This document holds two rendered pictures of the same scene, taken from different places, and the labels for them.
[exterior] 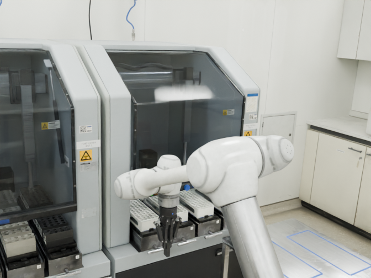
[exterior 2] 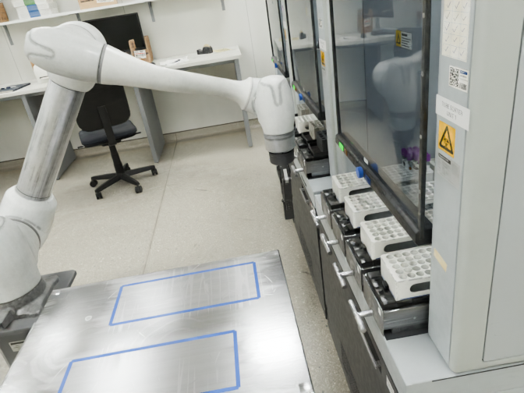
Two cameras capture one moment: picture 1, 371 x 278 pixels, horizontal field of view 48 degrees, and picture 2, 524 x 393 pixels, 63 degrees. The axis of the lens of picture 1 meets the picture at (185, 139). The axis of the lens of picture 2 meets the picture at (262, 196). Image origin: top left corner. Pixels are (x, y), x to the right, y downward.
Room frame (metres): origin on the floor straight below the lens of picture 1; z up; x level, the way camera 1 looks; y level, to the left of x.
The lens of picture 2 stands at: (2.13, -1.01, 1.45)
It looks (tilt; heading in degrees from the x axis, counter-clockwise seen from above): 26 degrees down; 121
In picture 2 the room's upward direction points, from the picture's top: 9 degrees counter-clockwise
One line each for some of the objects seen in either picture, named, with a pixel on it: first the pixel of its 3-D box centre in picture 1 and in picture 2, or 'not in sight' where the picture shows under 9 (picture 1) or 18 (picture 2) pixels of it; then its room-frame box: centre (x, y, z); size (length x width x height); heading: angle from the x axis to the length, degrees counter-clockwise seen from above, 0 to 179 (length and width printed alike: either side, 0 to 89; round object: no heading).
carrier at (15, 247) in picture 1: (20, 246); (313, 131); (1.46, 0.64, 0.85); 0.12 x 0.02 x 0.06; 123
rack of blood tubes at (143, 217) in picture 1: (137, 213); (381, 182); (1.84, 0.22, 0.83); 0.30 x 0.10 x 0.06; 32
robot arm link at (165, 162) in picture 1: (166, 174); (274, 103); (1.58, 0.07, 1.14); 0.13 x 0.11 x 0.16; 127
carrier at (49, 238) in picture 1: (59, 237); (321, 142); (1.55, 0.51, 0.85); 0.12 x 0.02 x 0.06; 122
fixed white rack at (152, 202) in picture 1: (164, 207); (399, 204); (1.93, 0.09, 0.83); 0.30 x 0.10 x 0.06; 32
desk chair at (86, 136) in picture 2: not in sight; (108, 129); (-0.75, 1.49, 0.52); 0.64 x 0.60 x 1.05; 142
